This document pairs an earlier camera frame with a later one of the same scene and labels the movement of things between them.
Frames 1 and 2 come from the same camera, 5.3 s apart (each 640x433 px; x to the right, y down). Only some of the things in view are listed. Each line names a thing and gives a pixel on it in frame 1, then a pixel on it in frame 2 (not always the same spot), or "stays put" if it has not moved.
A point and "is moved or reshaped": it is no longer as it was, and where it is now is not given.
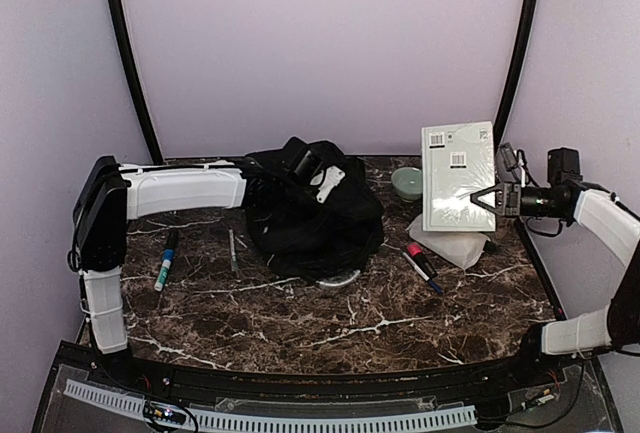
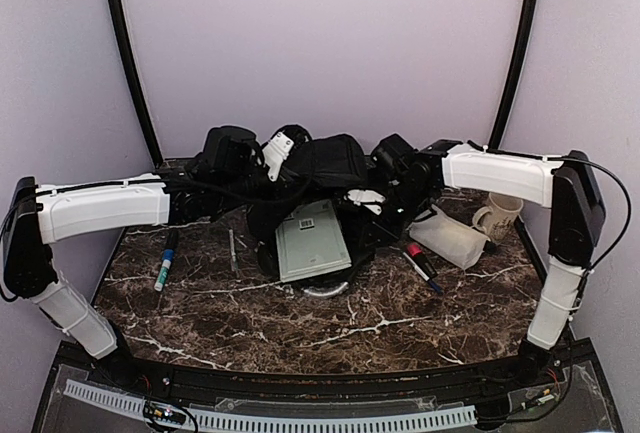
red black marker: x=415 y=250 stays put
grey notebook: x=457 y=161 to x=311 y=242
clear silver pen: x=234 y=261 stays put
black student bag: x=304 y=238 is moved or reshaped
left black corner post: x=127 y=54 stays put
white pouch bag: x=460 y=248 stays put
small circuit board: x=163 y=413 stays put
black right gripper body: x=530 y=208 to x=411 y=201
